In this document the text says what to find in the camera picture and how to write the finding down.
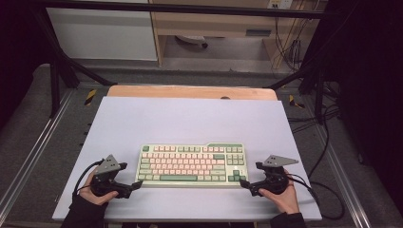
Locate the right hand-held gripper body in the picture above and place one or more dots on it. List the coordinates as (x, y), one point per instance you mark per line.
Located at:
(274, 183)

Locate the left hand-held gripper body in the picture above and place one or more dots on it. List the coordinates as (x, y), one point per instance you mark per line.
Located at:
(106, 186)

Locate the cream pink green keyboard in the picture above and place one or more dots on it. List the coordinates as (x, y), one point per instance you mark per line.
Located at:
(190, 164)

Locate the person's left hand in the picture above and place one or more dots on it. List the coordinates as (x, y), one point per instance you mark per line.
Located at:
(92, 198)

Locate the person's right hand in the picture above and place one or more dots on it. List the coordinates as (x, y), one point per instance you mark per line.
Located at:
(286, 201)

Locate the yellow black tape strip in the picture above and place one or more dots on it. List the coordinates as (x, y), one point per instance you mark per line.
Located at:
(90, 97)
(295, 102)

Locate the white table board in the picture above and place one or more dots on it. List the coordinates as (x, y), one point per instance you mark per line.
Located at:
(190, 123)

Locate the wooden table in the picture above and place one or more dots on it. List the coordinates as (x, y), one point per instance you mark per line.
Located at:
(177, 92)

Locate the black metal stand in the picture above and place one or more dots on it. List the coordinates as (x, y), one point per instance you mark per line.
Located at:
(319, 95)
(54, 88)

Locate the white cabinet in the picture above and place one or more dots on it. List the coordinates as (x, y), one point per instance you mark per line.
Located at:
(101, 34)

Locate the white chair base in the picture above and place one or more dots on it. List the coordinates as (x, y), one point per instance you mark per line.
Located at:
(190, 39)

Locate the black curtain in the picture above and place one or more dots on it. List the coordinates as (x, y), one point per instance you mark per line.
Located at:
(15, 47)
(374, 79)

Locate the light wooden desk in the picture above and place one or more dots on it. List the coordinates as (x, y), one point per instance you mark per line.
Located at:
(209, 25)

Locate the aluminium floor rail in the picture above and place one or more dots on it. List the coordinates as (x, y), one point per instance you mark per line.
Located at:
(34, 152)
(345, 177)

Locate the white wall socket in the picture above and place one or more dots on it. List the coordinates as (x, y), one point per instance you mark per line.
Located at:
(280, 3)

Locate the black horizontal frame bar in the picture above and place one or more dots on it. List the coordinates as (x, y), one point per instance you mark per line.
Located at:
(190, 9)

